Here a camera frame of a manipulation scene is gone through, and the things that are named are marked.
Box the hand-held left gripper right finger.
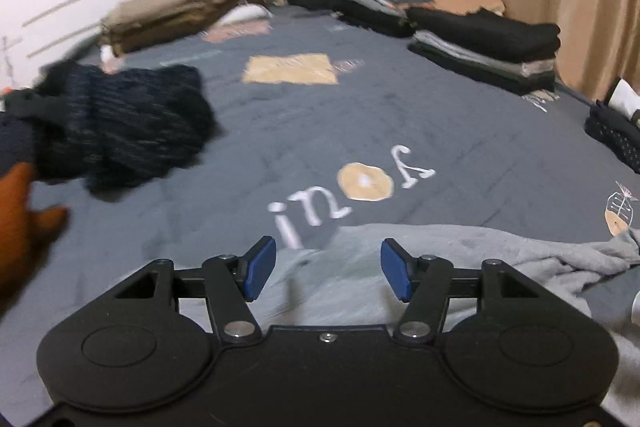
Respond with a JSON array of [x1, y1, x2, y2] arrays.
[[380, 238, 546, 344]]

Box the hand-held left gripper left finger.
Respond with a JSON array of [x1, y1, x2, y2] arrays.
[[114, 236, 277, 344]]

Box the light grey garment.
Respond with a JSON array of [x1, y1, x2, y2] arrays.
[[250, 223, 640, 427]]

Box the khaki folded clothes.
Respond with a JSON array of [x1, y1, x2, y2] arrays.
[[97, 0, 268, 55]]

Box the printed grey bedspread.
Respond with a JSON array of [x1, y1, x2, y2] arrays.
[[0, 0, 640, 427]]

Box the dark navy knit sweater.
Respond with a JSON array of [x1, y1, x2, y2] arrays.
[[0, 61, 218, 202]]

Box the black and grey folded stack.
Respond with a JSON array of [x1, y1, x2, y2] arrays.
[[407, 7, 561, 96]]

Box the orange-brown garment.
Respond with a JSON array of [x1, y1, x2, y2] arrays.
[[0, 162, 68, 308]]

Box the dark dotted cloth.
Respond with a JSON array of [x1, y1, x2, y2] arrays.
[[584, 102, 640, 175]]

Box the small white cloth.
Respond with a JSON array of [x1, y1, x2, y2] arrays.
[[100, 46, 121, 74]]

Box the white paper item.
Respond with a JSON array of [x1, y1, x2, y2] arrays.
[[605, 77, 640, 128]]

